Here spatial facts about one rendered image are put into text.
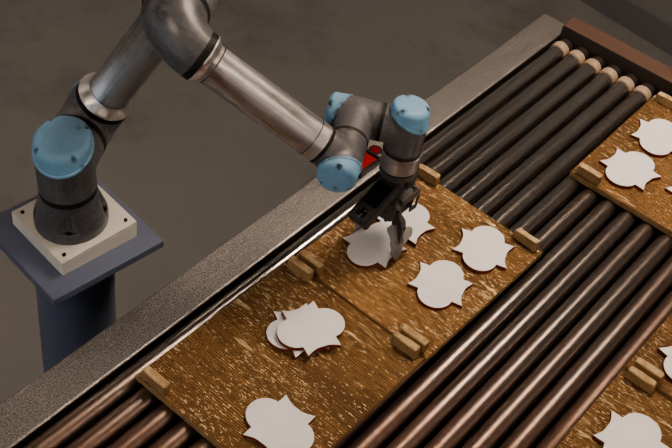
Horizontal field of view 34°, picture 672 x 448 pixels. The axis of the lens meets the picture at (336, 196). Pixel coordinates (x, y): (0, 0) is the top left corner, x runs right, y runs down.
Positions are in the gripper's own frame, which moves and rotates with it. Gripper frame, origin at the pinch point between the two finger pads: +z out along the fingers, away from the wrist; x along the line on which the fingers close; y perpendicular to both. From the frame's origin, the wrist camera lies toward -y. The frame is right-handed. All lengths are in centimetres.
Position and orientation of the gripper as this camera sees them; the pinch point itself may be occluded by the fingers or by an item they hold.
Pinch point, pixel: (374, 244)
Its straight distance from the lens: 230.3
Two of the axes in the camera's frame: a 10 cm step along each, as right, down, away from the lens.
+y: 6.5, -4.3, 6.3
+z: -1.4, 7.4, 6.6
